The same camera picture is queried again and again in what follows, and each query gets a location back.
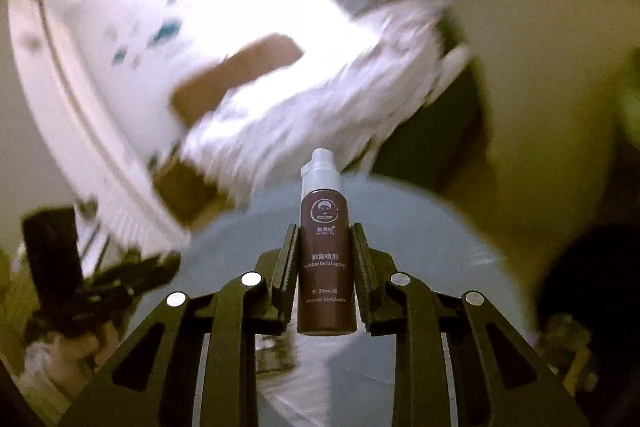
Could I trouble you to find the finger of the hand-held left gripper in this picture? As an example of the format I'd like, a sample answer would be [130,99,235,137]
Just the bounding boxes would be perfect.
[87,251,182,308]

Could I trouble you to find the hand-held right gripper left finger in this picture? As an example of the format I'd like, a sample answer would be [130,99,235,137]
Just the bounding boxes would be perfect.
[59,223,301,427]

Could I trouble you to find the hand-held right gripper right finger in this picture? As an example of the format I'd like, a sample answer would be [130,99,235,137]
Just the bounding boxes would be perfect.
[350,223,591,427]

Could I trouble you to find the brown spray bottle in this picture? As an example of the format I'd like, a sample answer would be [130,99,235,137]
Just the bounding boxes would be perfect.
[296,148,358,336]

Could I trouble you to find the person's left hand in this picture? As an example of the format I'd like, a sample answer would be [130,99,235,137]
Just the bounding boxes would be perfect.
[55,324,121,378]

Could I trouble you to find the white quilted blanket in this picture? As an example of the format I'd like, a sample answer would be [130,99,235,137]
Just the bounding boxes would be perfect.
[182,0,473,210]

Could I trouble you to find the brown cardboard box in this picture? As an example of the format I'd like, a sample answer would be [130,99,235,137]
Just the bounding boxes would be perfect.
[171,33,307,128]

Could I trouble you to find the white printed sheet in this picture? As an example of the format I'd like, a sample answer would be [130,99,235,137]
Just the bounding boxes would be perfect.
[62,0,211,78]

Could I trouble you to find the beige bedside cabinet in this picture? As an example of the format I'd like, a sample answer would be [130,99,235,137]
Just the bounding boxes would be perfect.
[440,0,640,212]

